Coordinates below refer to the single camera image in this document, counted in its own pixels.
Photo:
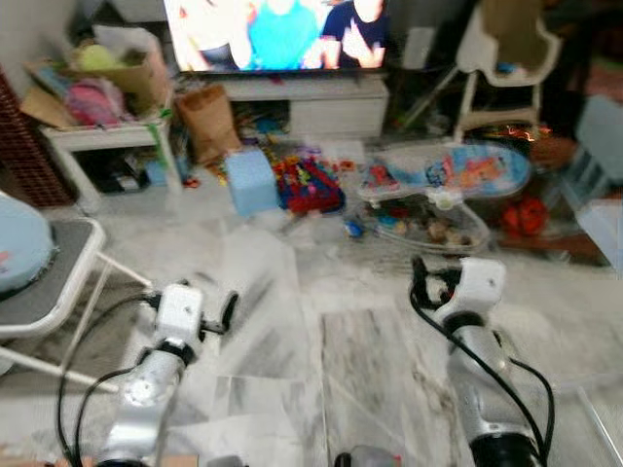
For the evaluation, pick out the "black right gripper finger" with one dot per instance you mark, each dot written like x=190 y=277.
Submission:
x=420 y=280

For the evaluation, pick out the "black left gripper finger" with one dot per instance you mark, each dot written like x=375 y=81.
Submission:
x=232 y=309

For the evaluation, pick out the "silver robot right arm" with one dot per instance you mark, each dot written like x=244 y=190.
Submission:
x=477 y=379

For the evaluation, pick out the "clear toy bin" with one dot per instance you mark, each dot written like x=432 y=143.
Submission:
x=428 y=229

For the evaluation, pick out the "light blue box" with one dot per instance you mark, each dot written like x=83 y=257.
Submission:
x=253 y=183

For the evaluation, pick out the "red toy basket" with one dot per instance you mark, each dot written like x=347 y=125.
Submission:
x=310 y=187

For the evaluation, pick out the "white folding chair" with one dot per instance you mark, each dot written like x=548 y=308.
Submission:
x=58 y=282

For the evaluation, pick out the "shiny gold foil wrap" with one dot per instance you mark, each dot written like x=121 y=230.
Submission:
x=516 y=133

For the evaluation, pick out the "grey robot right leg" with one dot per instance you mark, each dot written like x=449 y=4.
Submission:
x=370 y=458

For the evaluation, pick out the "brown paper bag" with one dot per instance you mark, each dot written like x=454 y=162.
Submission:
x=207 y=122

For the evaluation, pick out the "white television stand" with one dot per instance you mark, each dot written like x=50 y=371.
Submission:
x=331 y=107

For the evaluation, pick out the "light blue cushion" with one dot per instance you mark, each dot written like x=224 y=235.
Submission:
x=21 y=248

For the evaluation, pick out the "white side table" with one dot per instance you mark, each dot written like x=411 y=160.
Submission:
x=97 y=136

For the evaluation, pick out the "white plastic chair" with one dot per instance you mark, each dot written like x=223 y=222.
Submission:
x=506 y=58

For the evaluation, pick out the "open cardboard box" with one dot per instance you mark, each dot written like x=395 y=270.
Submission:
x=146 y=78

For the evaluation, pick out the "pink backpack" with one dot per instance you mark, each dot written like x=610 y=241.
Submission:
x=92 y=102

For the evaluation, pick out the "dark red wicker basket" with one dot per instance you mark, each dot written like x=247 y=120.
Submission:
x=24 y=156

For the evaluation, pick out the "flat screen television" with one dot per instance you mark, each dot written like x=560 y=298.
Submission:
x=282 y=34

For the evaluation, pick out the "yellow green toy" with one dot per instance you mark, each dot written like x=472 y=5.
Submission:
x=97 y=56

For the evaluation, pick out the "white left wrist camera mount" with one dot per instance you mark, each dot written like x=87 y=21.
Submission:
x=178 y=311

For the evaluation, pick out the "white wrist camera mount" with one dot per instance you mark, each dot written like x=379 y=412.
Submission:
x=482 y=282
x=178 y=311

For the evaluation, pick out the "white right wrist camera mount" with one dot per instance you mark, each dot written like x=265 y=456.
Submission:
x=482 y=282

